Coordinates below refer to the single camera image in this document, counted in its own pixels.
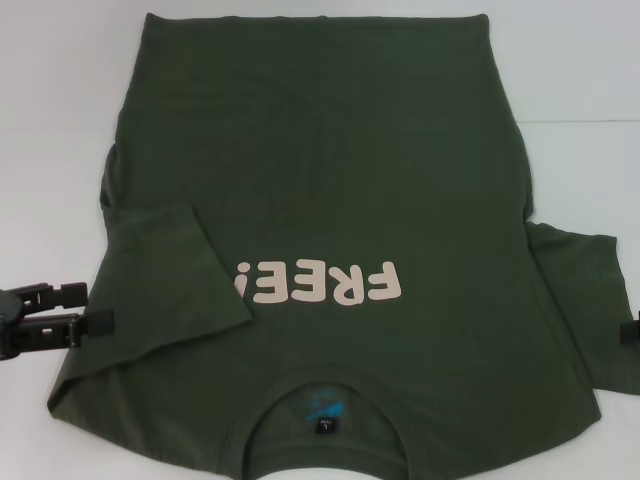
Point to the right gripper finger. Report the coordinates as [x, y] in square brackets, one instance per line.
[631, 334]

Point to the dark green FREE! t-shirt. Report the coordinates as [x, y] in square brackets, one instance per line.
[325, 175]

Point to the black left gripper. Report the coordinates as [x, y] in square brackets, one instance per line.
[9, 307]

